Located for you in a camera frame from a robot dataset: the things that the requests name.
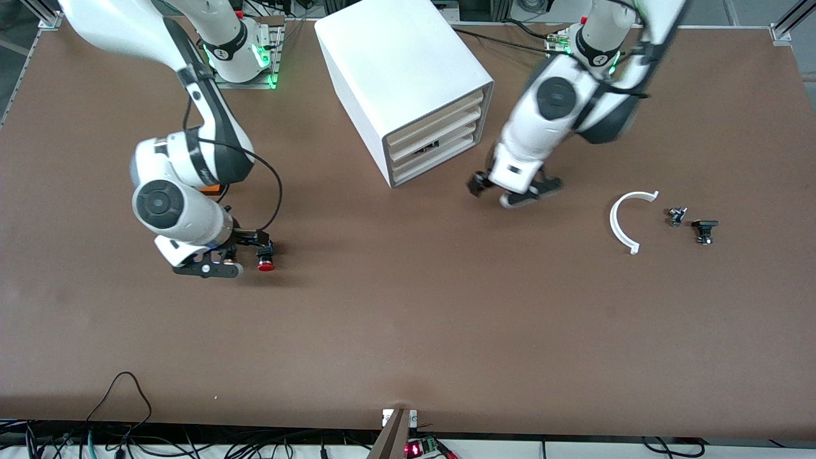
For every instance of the red push button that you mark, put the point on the red push button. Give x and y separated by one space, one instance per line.
266 264

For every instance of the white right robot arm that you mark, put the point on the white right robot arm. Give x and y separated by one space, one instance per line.
166 204

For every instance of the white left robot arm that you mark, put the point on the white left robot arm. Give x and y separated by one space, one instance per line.
554 95

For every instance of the white drawer cabinet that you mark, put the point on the white drawer cabinet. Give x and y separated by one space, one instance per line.
395 57

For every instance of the orange box with hole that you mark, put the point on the orange box with hole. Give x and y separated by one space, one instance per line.
210 188

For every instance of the white curved plastic arc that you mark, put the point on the white curved plastic arc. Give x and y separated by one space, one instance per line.
612 223

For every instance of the small grey black part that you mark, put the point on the small grey black part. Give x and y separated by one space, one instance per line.
676 218

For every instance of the circuit board with red display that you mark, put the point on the circuit board with red display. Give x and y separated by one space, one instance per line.
417 449

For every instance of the small black switch part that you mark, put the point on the small black switch part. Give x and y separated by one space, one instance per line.
704 224

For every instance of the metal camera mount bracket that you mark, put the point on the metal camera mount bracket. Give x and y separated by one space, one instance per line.
395 433

